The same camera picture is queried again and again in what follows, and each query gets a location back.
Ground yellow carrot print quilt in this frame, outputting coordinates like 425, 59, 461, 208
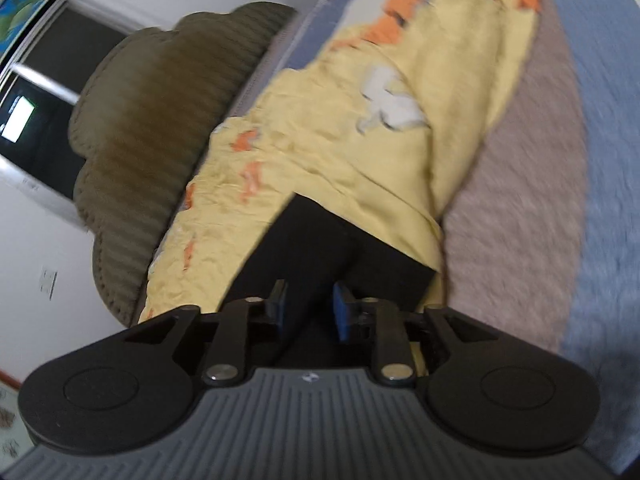
137, 0, 545, 325

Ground blue brown patchwork bed sheet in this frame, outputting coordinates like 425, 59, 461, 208
225, 0, 640, 468

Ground black pants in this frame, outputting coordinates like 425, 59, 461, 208
215, 192, 435, 368

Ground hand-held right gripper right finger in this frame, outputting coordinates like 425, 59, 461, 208
332, 281, 502, 387

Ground patterned white board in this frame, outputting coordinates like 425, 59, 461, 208
0, 369, 32, 463

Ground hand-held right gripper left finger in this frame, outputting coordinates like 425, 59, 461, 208
124, 280, 290, 387

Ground blue green curtain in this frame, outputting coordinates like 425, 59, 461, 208
0, 0, 67, 57

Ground dark window with white frame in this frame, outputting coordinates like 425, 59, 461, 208
0, 0, 135, 221

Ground olive green ribbed headboard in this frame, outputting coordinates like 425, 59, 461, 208
68, 2, 300, 328

